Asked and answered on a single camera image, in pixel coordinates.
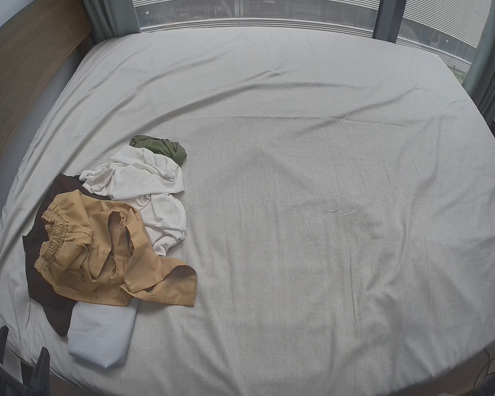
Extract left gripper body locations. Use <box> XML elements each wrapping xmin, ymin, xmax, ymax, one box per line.
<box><xmin>0</xmin><ymin>355</ymin><xmax>34</xmax><ymax>396</ymax></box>

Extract bed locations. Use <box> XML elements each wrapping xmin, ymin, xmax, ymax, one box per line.
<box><xmin>0</xmin><ymin>0</ymin><xmax>495</xmax><ymax>396</ymax></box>

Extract pale grey garment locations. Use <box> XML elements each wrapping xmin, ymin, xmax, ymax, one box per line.
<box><xmin>67</xmin><ymin>299</ymin><xmax>140</xmax><ymax>369</ymax></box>

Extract dark brown garment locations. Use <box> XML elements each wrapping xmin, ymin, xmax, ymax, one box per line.
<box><xmin>22</xmin><ymin>173</ymin><xmax>110</xmax><ymax>337</ymax></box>

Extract tan shorts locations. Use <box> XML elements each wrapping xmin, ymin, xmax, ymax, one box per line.
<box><xmin>33</xmin><ymin>191</ymin><xmax>198</xmax><ymax>308</ymax></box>

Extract white garment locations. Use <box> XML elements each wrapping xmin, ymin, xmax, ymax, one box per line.
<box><xmin>79</xmin><ymin>145</ymin><xmax>188</xmax><ymax>258</ymax></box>

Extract blue-green curtain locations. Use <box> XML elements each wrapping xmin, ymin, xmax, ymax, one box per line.
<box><xmin>73</xmin><ymin>0</ymin><xmax>142</xmax><ymax>49</ymax></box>
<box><xmin>463</xmin><ymin>0</ymin><xmax>495</xmax><ymax>119</ymax></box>

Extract green garment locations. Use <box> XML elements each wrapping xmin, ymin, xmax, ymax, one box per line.
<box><xmin>129</xmin><ymin>134</ymin><xmax>188</xmax><ymax>166</ymax></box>

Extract black cable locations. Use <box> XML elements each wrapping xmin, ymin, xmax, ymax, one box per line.
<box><xmin>477</xmin><ymin>347</ymin><xmax>495</xmax><ymax>383</ymax></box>

